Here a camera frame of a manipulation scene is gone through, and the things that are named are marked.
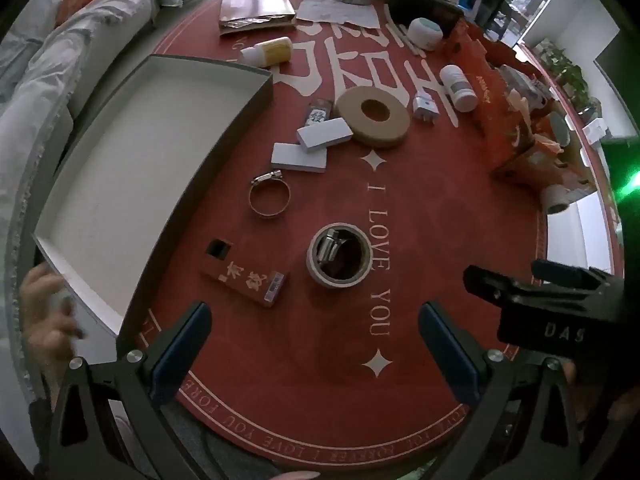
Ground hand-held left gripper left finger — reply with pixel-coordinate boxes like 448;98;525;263
35;301;212;480

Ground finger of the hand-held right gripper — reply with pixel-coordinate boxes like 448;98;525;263
532;258;613;291
462;265;541;307

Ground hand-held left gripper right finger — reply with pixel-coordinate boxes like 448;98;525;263
419;301;601;480

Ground red cigarette box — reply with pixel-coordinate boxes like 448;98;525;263
201;240;290;309

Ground cream masking tape roll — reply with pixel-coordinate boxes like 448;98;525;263
306;222;373;289

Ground small metal hose clamp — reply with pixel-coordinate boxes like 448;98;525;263
317;227;351;266

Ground white power plug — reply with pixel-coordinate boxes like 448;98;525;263
412;91;442;123

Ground large metal hose clamp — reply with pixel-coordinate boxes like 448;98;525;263
248;171;292;218

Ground shallow white tray box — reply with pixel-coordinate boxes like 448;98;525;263
32;54;275;338

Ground white pill bottle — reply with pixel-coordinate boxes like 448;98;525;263
439;64;479;112

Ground beige foam tape roll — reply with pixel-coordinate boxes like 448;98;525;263
334;86;412;148

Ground white rectangular block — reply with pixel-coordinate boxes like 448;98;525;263
296;117;353;153
271;142;328;175

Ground amber-backed mahjong tile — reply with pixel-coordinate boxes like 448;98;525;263
306;99;335;126

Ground yellow bottle with white cap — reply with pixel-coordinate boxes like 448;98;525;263
239;37;293;67

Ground beige cardboard tube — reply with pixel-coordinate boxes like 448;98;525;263
540;182;576;216

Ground round red printed mat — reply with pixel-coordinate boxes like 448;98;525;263
117;0;626;466

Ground person's dark trousers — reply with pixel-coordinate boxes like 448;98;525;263
165;410;291;480

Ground orange cardboard box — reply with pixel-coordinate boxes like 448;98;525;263
445;22;596;186

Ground green potted plant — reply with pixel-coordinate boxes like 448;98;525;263
537;40;596;111

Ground white jar with teal top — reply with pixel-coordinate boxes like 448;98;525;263
406;17;444;52

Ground white covered sofa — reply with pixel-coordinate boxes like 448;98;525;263
0;0;181;411

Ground black open box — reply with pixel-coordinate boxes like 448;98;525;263
387;0;466;41

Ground white paper sheets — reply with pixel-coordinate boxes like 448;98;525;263
295;0;382;31

